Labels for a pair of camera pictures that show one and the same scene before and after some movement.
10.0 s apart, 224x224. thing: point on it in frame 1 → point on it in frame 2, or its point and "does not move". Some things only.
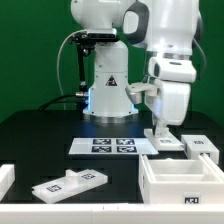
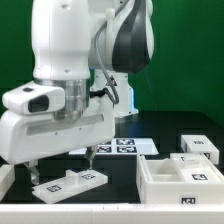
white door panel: (168, 142) → (196, 168)
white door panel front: (72, 185) does not move
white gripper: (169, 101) → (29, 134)
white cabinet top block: (197, 145) does not move
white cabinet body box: (180, 181) does not move
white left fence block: (7, 178) does not move
